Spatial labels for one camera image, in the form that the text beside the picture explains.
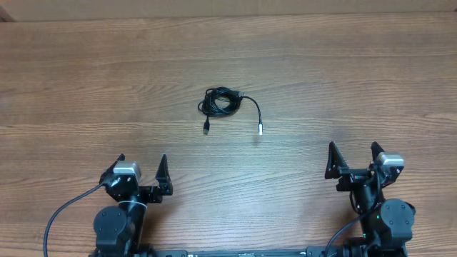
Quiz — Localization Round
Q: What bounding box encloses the black cable silver plug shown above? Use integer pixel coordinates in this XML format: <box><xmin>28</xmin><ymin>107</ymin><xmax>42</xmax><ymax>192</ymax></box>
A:
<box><xmin>205</xmin><ymin>86</ymin><xmax>264</xmax><ymax>136</ymax></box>

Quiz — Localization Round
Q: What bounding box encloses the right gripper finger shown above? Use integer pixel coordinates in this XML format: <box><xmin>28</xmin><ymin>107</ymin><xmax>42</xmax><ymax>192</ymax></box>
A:
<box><xmin>324</xmin><ymin>141</ymin><xmax>348</xmax><ymax>179</ymax></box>
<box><xmin>371</xmin><ymin>141</ymin><xmax>384</xmax><ymax>161</ymax></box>

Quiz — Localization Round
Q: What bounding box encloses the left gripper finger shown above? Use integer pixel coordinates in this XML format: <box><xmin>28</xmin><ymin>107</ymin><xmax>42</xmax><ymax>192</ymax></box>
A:
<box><xmin>106</xmin><ymin>153</ymin><xmax>125</xmax><ymax>173</ymax></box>
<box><xmin>155</xmin><ymin>154</ymin><xmax>174</xmax><ymax>196</ymax></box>

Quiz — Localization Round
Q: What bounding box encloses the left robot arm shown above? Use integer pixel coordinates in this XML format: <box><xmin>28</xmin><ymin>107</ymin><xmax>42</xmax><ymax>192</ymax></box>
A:
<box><xmin>92</xmin><ymin>154</ymin><xmax>174</xmax><ymax>257</ymax></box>

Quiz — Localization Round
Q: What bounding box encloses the black usb cable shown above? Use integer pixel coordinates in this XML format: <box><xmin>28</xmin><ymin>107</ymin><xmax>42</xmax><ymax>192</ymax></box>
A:
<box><xmin>197</xmin><ymin>87</ymin><xmax>243</xmax><ymax>136</ymax></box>

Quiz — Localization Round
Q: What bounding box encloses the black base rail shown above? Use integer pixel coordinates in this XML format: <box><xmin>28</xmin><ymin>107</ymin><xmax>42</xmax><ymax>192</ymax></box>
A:
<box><xmin>153</xmin><ymin>246</ymin><xmax>326</xmax><ymax>257</ymax></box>

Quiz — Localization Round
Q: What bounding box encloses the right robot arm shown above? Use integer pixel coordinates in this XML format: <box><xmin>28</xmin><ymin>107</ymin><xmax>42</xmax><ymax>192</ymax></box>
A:
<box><xmin>322</xmin><ymin>141</ymin><xmax>416</xmax><ymax>256</ymax></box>

